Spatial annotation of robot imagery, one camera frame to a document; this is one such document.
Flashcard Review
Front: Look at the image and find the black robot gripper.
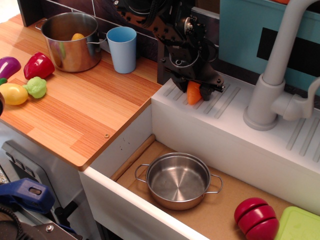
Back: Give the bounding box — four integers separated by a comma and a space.
160, 44, 225, 101

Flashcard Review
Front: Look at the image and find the orange toy carrot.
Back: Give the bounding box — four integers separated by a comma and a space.
186, 81, 202, 105

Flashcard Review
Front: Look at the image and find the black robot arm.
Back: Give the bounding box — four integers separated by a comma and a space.
113, 0, 225, 101

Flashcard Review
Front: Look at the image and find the small steel pan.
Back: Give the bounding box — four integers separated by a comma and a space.
134, 152, 224, 211

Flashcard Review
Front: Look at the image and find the tall steel stock pot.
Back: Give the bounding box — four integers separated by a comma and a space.
35, 12, 107, 73

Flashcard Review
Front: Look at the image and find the grey toy faucet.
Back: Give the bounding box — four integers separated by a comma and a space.
243, 0, 320, 131

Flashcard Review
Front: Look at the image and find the teal box with black patch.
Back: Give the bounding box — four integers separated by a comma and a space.
219, 0, 320, 90

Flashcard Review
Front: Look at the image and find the light blue plastic cup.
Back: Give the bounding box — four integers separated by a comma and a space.
106, 26, 137, 74

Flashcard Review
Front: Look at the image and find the white toy sink unit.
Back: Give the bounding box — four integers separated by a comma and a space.
80, 76, 320, 240

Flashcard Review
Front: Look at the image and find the yellow toy corn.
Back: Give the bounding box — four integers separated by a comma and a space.
71, 33, 85, 41

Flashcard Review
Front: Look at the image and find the red wooden toy apple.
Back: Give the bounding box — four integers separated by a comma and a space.
234, 197, 280, 240

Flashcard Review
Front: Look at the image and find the green toy lettuce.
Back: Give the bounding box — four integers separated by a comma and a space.
23, 76, 47, 99

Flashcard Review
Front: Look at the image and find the red toy bell pepper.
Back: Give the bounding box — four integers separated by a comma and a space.
23, 52, 55, 80

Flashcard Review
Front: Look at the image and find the green plastic cutting board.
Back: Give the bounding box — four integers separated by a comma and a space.
275, 206, 320, 240

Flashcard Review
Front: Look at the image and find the yellow toy lemon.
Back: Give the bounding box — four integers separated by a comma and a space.
0, 83, 29, 106

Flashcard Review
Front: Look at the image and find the purple toy eggplant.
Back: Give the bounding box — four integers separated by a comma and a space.
0, 56, 21, 79

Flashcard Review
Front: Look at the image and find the grey toy oven front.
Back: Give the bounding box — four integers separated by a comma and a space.
0, 140, 85, 228

